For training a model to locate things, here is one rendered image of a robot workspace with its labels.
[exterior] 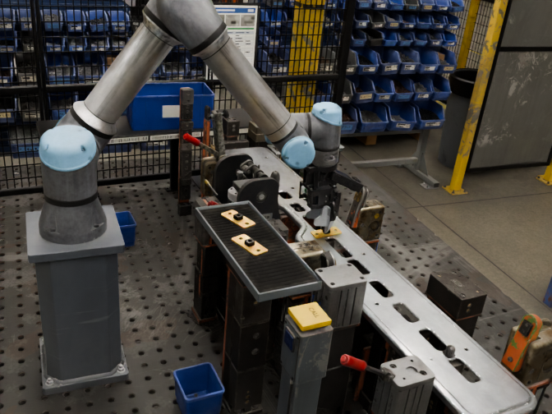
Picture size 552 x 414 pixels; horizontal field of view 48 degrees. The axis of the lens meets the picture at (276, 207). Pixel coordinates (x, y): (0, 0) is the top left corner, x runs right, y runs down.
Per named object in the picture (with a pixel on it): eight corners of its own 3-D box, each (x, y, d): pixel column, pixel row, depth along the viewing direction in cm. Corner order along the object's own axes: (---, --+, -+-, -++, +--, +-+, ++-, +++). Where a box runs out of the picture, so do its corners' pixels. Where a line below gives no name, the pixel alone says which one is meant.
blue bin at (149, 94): (213, 127, 232) (215, 94, 226) (131, 131, 222) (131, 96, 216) (203, 113, 246) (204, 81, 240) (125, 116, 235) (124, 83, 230)
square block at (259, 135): (268, 210, 248) (275, 126, 231) (250, 213, 244) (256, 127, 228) (259, 201, 254) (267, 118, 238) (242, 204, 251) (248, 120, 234)
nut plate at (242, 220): (256, 224, 140) (256, 219, 140) (243, 229, 138) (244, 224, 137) (232, 210, 145) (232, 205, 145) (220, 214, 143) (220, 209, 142)
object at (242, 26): (255, 80, 254) (260, 2, 240) (203, 82, 244) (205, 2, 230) (253, 79, 255) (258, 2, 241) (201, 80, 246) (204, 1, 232)
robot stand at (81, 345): (43, 396, 150) (27, 255, 132) (39, 342, 166) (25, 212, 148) (129, 379, 157) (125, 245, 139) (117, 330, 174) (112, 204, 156)
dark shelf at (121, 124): (282, 131, 244) (283, 124, 243) (43, 150, 207) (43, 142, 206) (260, 113, 262) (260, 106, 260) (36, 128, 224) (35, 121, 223)
